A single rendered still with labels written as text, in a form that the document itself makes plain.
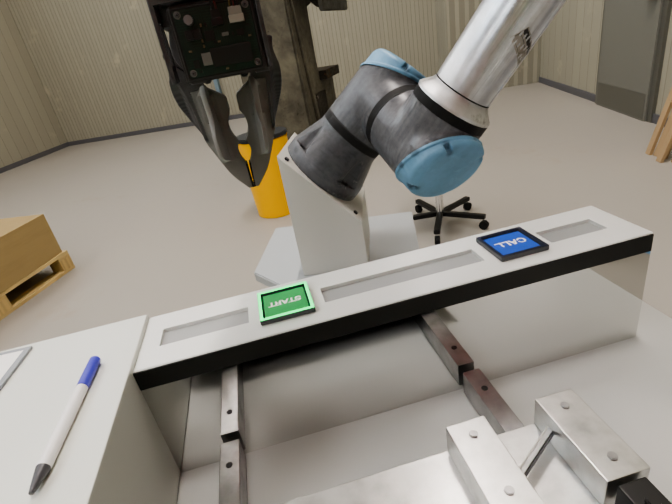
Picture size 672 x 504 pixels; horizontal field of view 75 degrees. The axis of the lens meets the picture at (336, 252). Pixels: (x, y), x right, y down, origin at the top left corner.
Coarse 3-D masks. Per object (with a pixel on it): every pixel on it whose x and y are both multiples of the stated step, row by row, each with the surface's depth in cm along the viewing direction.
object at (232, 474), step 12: (228, 444) 45; (240, 444) 46; (228, 456) 44; (240, 456) 44; (228, 468) 43; (240, 468) 43; (228, 480) 41; (240, 480) 41; (228, 492) 40; (240, 492) 40
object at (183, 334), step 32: (544, 224) 53; (576, 224) 52; (608, 224) 50; (416, 256) 51; (448, 256) 50; (480, 256) 49; (544, 256) 46; (320, 288) 48; (352, 288) 48; (384, 288) 46; (416, 288) 45; (160, 320) 48; (192, 320) 47; (224, 320) 46; (256, 320) 45; (288, 320) 44; (320, 320) 43; (160, 352) 42; (192, 352) 42
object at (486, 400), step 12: (468, 372) 48; (480, 372) 48; (468, 384) 48; (480, 384) 47; (468, 396) 49; (480, 396) 45; (492, 396) 45; (480, 408) 46; (492, 408) 44; (504, 408) 43; (492, 420) 44; (504, 420) 42; (516, 420) 42; (504, 432) 41
